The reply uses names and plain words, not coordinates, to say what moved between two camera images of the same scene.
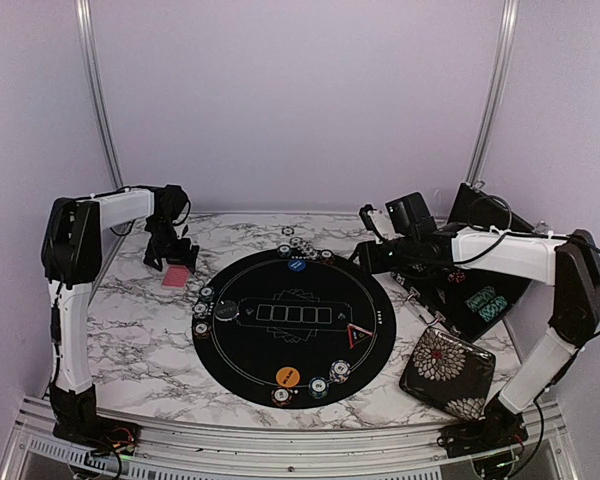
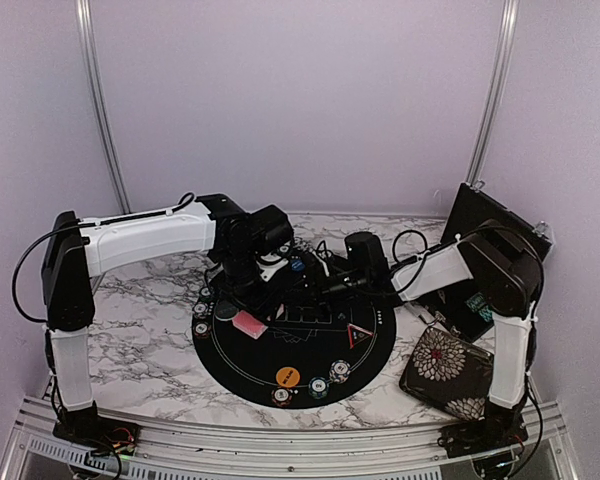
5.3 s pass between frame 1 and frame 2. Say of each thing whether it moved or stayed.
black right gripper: moved
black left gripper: moved
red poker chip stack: stayed
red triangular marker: stayed
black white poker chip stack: stayed
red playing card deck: moved
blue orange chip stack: stayed
